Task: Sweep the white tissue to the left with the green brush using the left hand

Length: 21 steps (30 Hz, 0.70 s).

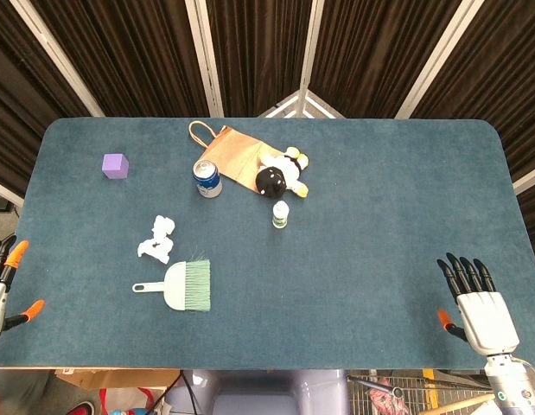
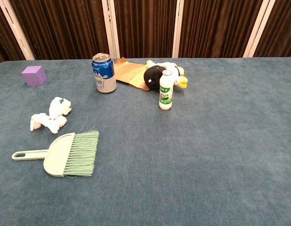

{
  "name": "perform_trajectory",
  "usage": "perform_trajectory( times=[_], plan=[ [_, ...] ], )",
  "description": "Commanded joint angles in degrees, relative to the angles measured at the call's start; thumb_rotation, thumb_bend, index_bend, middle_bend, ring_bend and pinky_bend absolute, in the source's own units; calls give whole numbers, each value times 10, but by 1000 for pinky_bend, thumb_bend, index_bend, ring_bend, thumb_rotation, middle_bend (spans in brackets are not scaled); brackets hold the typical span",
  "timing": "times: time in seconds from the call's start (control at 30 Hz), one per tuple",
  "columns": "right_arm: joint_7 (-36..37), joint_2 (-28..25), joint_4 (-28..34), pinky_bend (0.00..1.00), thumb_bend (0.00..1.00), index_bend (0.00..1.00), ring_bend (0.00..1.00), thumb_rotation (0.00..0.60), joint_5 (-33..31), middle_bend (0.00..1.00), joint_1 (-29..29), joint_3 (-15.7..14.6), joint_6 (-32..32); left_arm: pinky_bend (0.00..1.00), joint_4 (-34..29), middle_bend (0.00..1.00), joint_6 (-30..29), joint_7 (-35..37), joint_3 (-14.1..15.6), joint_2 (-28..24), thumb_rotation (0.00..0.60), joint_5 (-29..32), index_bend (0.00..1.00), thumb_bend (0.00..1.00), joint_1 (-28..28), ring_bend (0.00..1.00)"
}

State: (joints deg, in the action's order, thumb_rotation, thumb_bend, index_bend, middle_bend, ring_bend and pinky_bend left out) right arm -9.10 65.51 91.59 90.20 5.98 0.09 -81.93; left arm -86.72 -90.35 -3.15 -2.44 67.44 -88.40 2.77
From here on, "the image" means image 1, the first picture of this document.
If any blue table mat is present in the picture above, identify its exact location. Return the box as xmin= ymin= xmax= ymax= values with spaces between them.
xmin=0 ymin=117 xmax=535 ymax=371

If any red and white bag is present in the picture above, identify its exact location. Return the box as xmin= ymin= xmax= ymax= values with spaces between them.
xmin=98 ymin=387 xmax=155 ymax=415

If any purple cube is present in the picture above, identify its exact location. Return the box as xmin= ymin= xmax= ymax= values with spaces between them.
xmin=102 ymin=152 xmax=131 ymax=181

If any folding screen partition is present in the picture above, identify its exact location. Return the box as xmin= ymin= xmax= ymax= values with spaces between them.
xmin=0 ymin=0 xmax=535 ymax=208

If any small white green bottle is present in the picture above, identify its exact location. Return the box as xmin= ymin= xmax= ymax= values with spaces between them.
xmin=271 ymin=201 xmax=290 ymax=230

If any brown paper bag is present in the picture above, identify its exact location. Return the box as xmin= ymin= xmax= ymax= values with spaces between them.
xmin=188 ymin=120 xmax=290 ymax=194

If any pale green hand brush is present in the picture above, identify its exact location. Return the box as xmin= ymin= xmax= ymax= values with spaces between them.
xmin=131 ymin=258 xmax=212 ymax=312

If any black and white plush toy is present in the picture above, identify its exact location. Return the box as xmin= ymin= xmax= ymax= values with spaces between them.
xmin=254 ymin=146 xmax=311 ymax=200

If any blue soda can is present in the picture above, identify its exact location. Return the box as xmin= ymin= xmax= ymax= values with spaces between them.
xmin=192 ymin=158 xmax=223 ymax=199

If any metal wire cart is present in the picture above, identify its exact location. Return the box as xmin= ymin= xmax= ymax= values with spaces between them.
xmin=347 ymin=369 xmax=495 ymax=415

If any cardboard box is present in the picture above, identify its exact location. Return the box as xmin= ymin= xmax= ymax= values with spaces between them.
xmin=54 ymin=367 xmax=181 ymax=390

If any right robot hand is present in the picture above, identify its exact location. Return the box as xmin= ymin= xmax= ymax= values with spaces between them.
xmin=436 ymin=252 xmax=520 ymax=358

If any wooden stick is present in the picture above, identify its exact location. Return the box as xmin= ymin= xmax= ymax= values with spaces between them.
xmin=430 ymin=392 xmax=496 ymax=415

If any white paper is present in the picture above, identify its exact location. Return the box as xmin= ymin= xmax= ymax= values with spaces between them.
xmin=137 ymin=214 xmax=177 ymax=265

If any robot base torso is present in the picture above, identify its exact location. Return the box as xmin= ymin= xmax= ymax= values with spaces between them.
xmin=165 ymin=369 xmax=350 ymax=415

